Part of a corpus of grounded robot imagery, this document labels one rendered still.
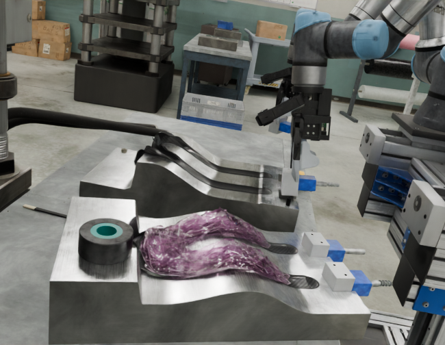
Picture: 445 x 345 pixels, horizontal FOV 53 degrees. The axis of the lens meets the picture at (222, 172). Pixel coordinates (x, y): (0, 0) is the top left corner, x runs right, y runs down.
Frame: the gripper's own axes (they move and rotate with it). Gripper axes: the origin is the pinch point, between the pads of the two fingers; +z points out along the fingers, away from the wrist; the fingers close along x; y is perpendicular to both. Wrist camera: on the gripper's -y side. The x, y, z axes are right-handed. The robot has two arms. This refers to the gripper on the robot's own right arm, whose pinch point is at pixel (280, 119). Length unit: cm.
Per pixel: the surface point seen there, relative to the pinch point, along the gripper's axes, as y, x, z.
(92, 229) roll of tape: 15, -94, 0
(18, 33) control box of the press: -66, -52, -16
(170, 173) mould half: 4, -62, 3
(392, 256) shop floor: 35, 131, 95
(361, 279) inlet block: 49, -62, 8
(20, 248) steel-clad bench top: -6, -92, 15
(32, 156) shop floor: -214, 57, 95
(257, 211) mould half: 22, -53, 8
